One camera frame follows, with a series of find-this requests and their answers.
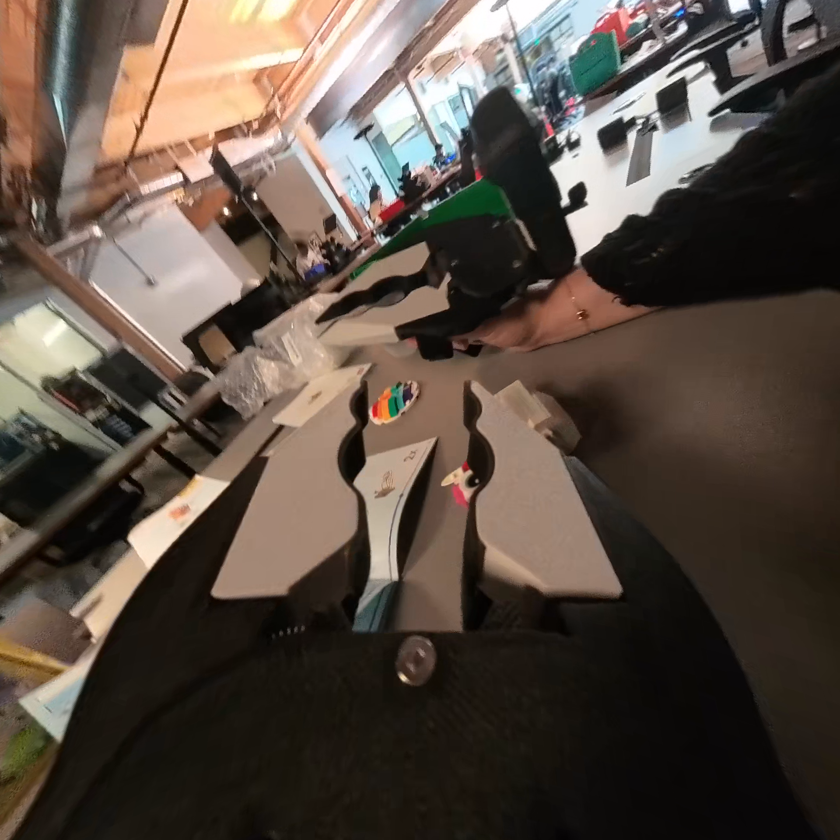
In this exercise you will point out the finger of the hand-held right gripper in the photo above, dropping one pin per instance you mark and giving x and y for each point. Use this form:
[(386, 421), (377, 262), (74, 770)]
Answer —
[(367, 300), (361, 332)]

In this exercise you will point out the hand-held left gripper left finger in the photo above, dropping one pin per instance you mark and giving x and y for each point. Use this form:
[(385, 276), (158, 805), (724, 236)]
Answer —
[(295, 512)]

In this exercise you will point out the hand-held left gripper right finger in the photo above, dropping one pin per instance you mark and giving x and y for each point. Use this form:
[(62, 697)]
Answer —
[(538, 512)]

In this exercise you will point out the person's right forearm black sleeve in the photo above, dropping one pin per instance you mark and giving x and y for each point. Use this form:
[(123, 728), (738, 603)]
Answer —
[(722, 216)]

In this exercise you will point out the lego instruction booklet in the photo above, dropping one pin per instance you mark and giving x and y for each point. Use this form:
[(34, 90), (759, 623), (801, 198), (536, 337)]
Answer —
[(394, 485)]

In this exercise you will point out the person's right hand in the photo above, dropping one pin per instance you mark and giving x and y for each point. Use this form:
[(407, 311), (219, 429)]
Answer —
[(551, 315)]

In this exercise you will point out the clear plastic bag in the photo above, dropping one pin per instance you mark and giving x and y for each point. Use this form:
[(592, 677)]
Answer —
[(302, 341), (246, 387)]

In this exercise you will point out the white paper card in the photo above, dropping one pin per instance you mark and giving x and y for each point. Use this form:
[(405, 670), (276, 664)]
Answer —
[(321, 397)]

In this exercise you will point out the small white box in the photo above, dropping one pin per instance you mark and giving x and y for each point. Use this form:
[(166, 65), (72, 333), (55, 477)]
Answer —
[(538, 413)]

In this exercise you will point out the white sheet with orange print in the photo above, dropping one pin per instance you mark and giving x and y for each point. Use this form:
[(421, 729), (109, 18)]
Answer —
[(174, 525)]

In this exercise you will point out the black office chair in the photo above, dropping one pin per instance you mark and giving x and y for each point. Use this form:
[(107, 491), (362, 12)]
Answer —
[(518, 157)]

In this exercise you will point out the green storage crate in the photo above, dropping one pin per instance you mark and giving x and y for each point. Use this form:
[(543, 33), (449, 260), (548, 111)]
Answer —
[(594, 62)]

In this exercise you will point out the metal ventilation duct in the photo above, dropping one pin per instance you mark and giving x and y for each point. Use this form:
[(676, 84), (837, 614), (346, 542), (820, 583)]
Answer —
[(92, 85)]

